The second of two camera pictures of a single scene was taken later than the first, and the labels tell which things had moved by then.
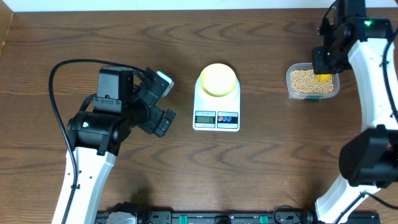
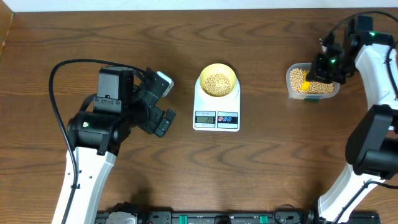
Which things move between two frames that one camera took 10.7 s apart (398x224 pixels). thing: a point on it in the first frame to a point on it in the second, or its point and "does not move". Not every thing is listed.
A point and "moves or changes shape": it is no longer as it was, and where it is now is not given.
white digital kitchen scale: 216,114 does not move
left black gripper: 150,122 does not move
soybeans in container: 305,81 does not move
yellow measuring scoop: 323,78 moves or changes shape
